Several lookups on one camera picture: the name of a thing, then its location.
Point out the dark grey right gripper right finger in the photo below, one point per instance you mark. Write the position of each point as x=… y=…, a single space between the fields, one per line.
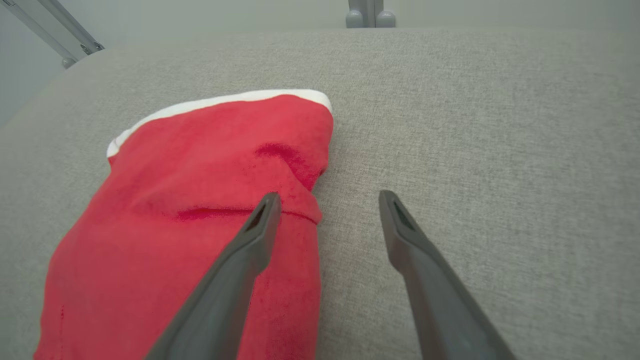
x=440 y=300

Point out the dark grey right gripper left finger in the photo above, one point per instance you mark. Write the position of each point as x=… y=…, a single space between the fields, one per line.
x=225 y=290

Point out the red and white shirt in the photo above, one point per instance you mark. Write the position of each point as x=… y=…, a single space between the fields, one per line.
x=175 y=175

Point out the grey metal frame stand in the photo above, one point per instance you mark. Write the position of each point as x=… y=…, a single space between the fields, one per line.
x=60 y=31

